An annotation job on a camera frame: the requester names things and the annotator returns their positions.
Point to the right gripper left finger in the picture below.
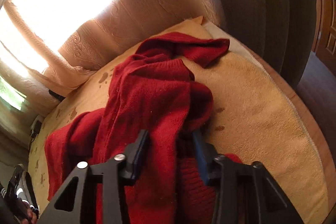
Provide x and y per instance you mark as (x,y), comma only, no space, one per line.
(75,200)

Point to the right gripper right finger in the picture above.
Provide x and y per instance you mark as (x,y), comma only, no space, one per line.
(244,193)

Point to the red knit sweater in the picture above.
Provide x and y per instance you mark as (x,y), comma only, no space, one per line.
(151,90)

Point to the person's left hand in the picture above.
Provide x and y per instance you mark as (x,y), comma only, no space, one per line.
(27,216)

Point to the white power strip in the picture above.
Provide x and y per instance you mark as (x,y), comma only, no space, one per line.
(37,124)

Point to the black speaker box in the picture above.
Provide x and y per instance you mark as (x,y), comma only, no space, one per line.
(56,96)

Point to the ribbed peach curtain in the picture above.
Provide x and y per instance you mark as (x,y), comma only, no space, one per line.
(44,64)

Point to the beige patterned curtain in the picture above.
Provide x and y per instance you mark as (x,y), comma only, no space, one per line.
(88,33)

